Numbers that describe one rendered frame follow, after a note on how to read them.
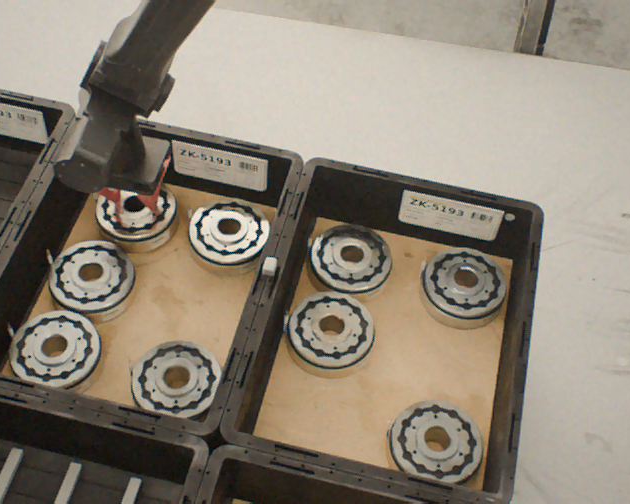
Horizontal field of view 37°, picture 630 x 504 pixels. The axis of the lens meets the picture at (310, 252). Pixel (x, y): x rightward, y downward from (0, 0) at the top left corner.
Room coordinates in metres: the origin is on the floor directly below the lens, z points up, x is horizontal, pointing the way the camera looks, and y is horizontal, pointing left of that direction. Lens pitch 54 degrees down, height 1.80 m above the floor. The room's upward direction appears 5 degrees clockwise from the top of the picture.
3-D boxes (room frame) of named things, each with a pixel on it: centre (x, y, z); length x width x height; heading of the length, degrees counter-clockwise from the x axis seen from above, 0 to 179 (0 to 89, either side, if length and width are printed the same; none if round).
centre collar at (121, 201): (0.73, 0.23, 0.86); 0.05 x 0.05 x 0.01
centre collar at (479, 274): (0.67, -0.19, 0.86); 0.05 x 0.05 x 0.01
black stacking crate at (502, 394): (0.57, -0.10, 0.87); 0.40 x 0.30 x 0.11; 171
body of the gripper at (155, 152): (0.73, 0.23, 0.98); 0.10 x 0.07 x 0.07; 80
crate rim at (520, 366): (0.57, -0.10, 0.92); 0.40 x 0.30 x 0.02; 171
